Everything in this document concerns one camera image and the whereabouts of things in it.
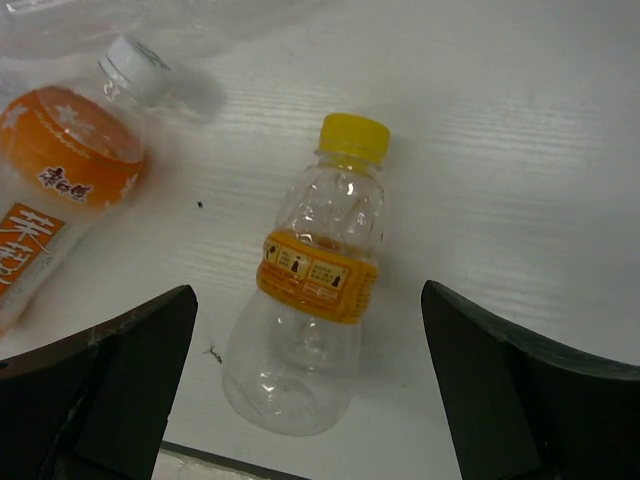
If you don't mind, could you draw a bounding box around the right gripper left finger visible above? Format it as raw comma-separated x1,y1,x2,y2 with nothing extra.
1,285,198,479

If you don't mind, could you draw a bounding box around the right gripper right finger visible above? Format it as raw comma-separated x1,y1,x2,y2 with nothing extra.
421,280,639,479

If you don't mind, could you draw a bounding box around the small yellow cap bottle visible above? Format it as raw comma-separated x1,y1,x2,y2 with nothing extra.
222,113,391,436

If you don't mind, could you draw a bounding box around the orange label tea bottle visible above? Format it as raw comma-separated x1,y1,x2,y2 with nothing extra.
1,35,171,331

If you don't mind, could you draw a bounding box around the clear crushed bottle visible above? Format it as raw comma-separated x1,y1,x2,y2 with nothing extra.
1,1,319,110

